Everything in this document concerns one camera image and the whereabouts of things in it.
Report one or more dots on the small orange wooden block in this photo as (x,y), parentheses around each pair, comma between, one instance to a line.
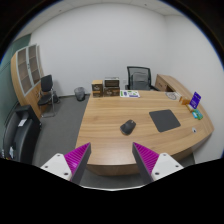
(184,100)

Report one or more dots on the black visitor chair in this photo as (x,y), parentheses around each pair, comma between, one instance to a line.
(47,95)

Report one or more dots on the black leather armchair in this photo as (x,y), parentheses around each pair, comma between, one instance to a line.
(21,135)

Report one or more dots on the brown cardboard box left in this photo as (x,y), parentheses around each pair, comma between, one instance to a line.
(97,88)

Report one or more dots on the dark grey mouse pad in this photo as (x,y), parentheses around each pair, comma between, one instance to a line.
(164,120)

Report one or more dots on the small white tag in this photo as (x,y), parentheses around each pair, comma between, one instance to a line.
(194,130)

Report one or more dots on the brown cardboard box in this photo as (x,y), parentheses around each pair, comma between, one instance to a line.
(97,88)
(111,91)

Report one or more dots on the wooden office desk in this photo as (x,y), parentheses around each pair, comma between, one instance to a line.
(111,150)

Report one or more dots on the black mesh office chair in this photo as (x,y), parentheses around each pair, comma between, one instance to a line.
(139,78)

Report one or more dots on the brown cardboard box right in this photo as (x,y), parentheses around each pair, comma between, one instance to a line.
(111,91)

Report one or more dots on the wooden glass-door cabinet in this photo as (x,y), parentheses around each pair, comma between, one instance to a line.
(26,73)

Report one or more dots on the green white paper sheet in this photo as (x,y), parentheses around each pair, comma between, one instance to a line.
(129,94)

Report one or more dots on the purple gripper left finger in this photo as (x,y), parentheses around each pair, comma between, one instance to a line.
(77,160)

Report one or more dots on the wooden side cabinet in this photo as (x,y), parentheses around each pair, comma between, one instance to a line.
(168,83)

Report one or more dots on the teal small box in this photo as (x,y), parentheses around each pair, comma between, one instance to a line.
(197,114)

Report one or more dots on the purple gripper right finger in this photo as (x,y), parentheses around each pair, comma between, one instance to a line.
(145,160)

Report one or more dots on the black mesh waste bin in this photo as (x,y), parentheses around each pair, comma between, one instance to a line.
(79,93)

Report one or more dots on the beige box on top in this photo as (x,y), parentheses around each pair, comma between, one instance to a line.
(112,82)

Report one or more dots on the black computer mouse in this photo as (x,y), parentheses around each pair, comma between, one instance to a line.
(128,127)

